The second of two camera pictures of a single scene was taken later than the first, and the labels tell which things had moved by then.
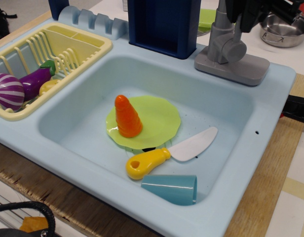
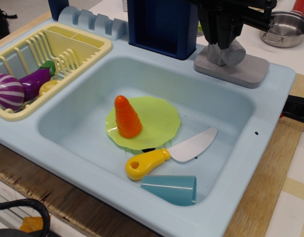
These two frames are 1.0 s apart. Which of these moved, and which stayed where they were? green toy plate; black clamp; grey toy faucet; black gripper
Moved: black gripper
Stayed: black clamp; grey toy faucet; green toy plate
